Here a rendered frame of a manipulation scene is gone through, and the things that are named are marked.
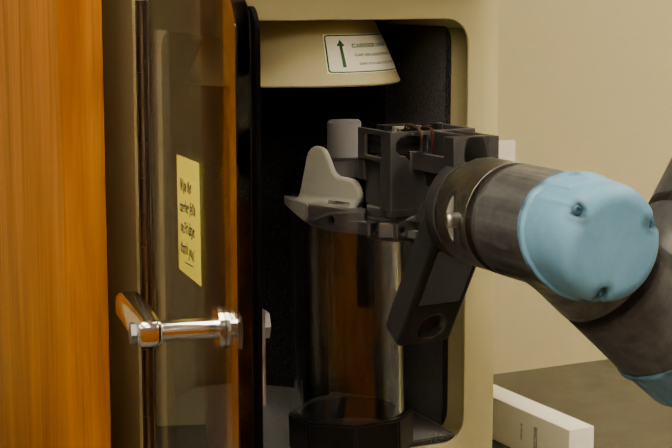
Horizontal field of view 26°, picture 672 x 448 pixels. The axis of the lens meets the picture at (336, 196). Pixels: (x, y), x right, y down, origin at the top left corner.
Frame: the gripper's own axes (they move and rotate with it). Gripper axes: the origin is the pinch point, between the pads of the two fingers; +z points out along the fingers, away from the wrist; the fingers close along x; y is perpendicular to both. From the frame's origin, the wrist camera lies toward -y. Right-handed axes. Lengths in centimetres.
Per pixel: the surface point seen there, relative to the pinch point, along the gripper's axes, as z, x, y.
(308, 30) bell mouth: 2.8, 2.2, 14.1
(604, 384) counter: 30, -48, -28
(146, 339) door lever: -27.8, 26.6, -2.4
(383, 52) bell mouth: 3.7, -5.2, 12.1
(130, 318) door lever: -25.2, 26.7, -1.7
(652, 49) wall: 42, -64, 10
